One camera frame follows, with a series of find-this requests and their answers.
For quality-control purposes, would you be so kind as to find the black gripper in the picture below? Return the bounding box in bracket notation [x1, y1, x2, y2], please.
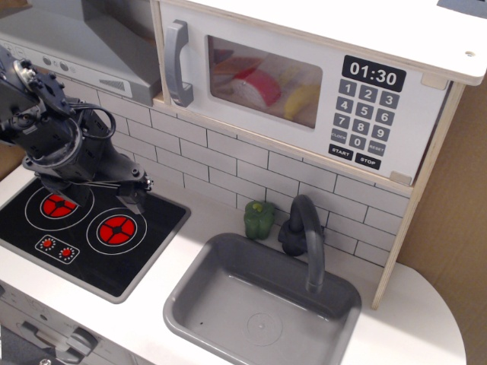
[22, 131, 153, 214]

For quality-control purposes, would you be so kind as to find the grey microwave door handle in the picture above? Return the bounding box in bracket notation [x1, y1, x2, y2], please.
[164, 20, 194, 107]

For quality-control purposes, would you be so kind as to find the white toy microwave door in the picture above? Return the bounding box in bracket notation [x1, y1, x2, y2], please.
[161, 1, 450, 185]

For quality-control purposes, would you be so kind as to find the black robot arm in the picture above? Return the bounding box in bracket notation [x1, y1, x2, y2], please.
[1, 49, 153, 214]

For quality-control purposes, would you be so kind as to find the black toy stovetop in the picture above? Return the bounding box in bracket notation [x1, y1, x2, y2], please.
[1, 180, 190, 304]

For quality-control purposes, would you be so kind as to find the grey range hood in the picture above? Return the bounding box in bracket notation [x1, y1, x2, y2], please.
[1, 1, 162, 106]

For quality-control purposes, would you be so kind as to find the green toy bell pepper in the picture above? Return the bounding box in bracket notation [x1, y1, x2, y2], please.
[243, 201, 275, 240]

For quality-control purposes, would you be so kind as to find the grey toy sink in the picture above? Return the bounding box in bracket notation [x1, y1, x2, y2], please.
[164, 233, 361, 364]

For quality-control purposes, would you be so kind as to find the red white toy food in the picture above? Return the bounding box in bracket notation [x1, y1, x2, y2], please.
[231, 68, 282, 109]

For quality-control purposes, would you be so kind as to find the dark grey toy faucet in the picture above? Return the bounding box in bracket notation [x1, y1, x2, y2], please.
[278, 195, 325, 294]

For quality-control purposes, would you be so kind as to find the yellow toy banana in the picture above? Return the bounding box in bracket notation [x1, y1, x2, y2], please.
[284, 84, 320, 120]

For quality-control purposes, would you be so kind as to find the wooden side panel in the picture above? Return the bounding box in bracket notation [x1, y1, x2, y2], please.
[371, 82, 465, 310]

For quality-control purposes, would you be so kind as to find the grey oven door handle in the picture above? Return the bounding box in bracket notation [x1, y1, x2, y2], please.
[18, 321, 98, 364]

